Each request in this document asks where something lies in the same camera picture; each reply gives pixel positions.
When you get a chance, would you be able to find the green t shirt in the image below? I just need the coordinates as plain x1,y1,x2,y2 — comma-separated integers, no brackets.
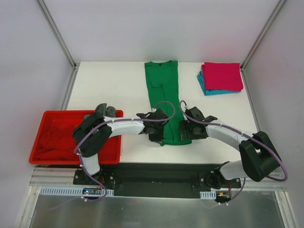
144,60,192,146

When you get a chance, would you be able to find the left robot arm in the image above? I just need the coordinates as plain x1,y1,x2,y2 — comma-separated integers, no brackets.
72,109,170,185

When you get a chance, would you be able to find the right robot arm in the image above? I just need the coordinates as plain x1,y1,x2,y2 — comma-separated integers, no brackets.
180,107,287,190

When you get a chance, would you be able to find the grey t shirt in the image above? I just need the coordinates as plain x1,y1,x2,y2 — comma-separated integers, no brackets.
95,103,117,118

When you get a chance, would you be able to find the folded teal t shirt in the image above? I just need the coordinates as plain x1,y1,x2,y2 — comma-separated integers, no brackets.
197,70,239,96

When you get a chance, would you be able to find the folded magenta t shirt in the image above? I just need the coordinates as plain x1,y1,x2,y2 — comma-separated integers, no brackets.
201,62,244,92

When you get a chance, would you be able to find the red t shirt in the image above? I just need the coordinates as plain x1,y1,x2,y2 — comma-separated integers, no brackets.
36,122,77,161

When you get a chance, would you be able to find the red plastic bin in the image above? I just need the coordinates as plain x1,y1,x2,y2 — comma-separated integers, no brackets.
29,110,122,165

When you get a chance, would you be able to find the right slotted cable duct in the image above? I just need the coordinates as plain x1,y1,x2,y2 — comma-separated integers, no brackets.
199,190,217,200

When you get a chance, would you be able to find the slotted cable duct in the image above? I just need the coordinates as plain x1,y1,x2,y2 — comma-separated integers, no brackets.
40,186,114,198
199,190,217,200

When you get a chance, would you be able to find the right aluminium frame post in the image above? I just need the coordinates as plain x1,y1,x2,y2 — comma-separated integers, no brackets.
240,0,288,71

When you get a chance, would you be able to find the aluminium frame post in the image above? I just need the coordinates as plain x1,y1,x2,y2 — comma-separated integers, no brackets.
240,0,288,71
36,0,77,69

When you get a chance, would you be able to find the left slotted cable duct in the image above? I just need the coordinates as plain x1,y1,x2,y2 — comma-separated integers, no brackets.
40,186,114,198

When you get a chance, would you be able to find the left aluminium frame post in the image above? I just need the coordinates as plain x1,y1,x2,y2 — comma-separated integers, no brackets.
36,0,77,69

